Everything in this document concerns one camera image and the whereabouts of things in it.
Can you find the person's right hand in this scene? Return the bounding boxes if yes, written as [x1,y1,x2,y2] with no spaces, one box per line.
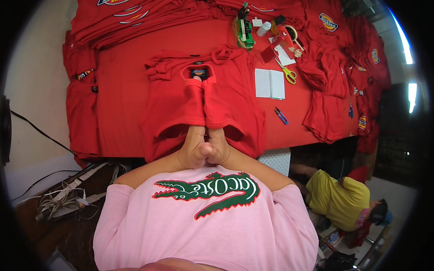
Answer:
[205,127,233,167]

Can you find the person's left hand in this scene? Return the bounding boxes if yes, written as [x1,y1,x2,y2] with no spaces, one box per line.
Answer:
[177,125,214,170]

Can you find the red t-shirt with neck label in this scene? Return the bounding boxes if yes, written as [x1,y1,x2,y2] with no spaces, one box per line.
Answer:
[140,45,267,164]

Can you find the white perforated board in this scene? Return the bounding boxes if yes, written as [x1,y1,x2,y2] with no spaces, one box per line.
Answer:
[256,148,292,177]

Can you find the blue thread snips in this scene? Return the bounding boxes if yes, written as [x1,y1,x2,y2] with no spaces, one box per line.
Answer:
[274,107,290,125]

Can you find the white spiral notebook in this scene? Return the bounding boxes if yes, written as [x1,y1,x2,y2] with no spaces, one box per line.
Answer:
[254,68,285,101]

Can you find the red table cloth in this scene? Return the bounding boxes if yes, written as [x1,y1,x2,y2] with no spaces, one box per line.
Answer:
[96,19,360,159]

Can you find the person's body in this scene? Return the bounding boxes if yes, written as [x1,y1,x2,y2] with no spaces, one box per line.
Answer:
[93,165,319,271]

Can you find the white paper sheet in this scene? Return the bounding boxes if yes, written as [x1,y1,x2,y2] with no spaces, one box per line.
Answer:
[269,37,297,67]

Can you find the red tagging gun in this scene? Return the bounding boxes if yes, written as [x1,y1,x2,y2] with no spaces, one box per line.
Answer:
[260,25,296,64]

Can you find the pile of hanging red shirts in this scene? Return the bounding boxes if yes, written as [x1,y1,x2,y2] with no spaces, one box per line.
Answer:
[62,30,101,169]

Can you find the green tool holder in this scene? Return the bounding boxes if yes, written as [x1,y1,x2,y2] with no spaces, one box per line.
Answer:
[232,2,256,51]

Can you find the white plastic bottle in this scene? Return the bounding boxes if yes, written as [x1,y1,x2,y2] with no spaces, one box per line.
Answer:
[256,21,273,37]

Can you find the stack of folded red shirts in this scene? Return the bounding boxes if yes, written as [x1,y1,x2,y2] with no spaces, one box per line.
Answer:
[71,0,307,50]

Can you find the masking tape roll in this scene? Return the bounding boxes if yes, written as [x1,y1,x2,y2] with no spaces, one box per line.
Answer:
[284,24,305,52]

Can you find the heap of red printed shirts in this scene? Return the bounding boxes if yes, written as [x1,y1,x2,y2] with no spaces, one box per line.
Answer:
[296,0,393,154]

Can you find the brown wooden bench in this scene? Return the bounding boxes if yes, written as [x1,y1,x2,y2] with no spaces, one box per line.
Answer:
[14,162,136,271]

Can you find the black bag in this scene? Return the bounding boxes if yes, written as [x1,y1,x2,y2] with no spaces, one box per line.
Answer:
[316,251,358,271]

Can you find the yellow-green handled scissors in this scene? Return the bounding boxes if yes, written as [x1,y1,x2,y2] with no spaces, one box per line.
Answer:
[274,58,297,85]

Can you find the brown handled brush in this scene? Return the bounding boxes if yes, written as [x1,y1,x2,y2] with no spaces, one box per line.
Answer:
[270,14,287,36]

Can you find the bundle of grey cables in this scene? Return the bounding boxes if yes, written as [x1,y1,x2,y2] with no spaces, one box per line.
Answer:
[34,181,104,223]

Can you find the black wall cable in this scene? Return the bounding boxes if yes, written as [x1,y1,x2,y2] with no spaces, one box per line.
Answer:
[9,110,76,156]

